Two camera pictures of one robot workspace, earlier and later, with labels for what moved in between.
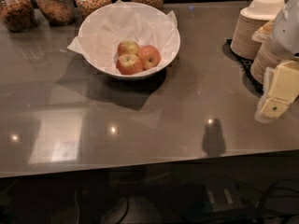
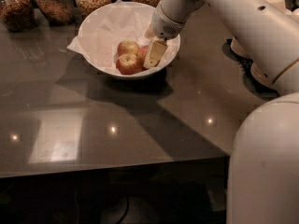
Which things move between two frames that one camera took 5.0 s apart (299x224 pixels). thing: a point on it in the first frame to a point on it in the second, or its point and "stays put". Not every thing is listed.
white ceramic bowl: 129,40 stays put
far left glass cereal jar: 17,8 stays put
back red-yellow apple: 128,48 stays put
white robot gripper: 287,32 to 163,26
